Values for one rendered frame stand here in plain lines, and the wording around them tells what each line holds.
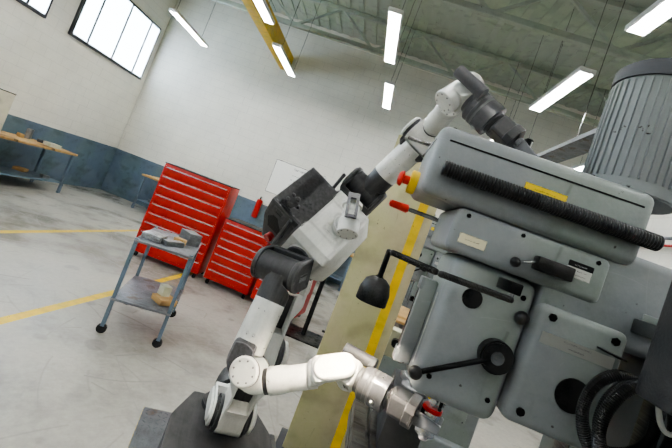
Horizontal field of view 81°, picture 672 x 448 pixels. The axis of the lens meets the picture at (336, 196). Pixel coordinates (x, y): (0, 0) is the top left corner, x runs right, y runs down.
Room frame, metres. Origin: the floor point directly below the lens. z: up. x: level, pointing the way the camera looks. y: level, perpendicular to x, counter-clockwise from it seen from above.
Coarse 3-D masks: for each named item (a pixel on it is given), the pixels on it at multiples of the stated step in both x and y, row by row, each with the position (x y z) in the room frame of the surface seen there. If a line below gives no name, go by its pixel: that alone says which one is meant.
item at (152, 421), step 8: (144, 408) 1.96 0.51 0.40; (152, 408) 1.99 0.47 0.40; (144, 416) 1.91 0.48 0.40; (152, 416) 1.93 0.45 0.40; (160, 416) 1.95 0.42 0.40; (168, 416) 1.97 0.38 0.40; (144, 424) 1.86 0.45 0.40; (152, 424) 1.88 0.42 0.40; (160, 424) 1.90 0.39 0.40; (136, 432) 1.79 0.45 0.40; (144, 432) 1.81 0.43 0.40; (152, 432) 1.82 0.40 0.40; (160, 432) 1.84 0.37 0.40; (136, 440) 1.74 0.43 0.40; (144, 440) 1.76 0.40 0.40; (152, 440) 1.78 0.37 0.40; (160, 440) 1.79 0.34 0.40; (272, 440) 2.09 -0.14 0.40
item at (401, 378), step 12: (396, 372) 1.41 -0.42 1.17; (396, 384) 1.30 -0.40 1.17; (408, 384) 1.30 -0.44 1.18; (384, 420) 1.26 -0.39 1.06; (396, 420) 1.24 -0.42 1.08; (384, 432) 1.24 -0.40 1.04; (396, 432) 1.24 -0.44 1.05; (408, 432) 1.23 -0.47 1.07; (384, 444) 1.24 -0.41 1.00; (396, 444) 1.23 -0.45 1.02; (408, 444) 1.23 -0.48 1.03
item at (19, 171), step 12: (0, 132) 6.89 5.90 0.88; (36, 144) 7.21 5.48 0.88; (48, 144) 7.64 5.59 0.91; (72, 156) 8.15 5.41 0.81; (0, 168) 7.23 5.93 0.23; (12, 168) 7.62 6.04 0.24; (24, 168) 7.77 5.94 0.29; (36, 168) 8.22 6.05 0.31; (48, 180) 7.84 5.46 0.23; (144, 180) 9.74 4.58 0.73; (156, 180) 9.64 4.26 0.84; (132, 204) 9.71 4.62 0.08; (348, 264) 9.10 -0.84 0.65; (336, 276) 9.54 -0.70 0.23
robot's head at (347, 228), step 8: (352, 200) 1.18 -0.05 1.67; (344, 208) 1.18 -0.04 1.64; (352, 208) 1.17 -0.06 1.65; (360, 208) 1.20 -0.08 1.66; (336, 224) 1.21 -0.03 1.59; (344, 224) 1.13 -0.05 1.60; (352, 224) 1.13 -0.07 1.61; (336, 232) 1.15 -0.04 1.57; (344, 232) 1.14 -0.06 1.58; (352, 232) 1.14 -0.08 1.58
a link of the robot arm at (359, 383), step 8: (352, 352) 1.06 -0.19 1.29; (360, 352) 1.06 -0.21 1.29; (360, 360) 1.05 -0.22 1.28; (368, 360) 1.04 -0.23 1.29; (376, 360) 1.04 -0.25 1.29; (360, 368) 1.02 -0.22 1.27; (368, 368) 1.01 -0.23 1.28; (360, 376) 1.01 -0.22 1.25; (368, 376) 0.99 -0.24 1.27; (344, 384) 1.01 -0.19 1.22; (352, 384) 1.01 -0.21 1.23; (360, 384) 0.99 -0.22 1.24; (368, 384) 0.98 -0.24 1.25; (360, 392) 0.98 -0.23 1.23; (360, 400) 0.99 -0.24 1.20
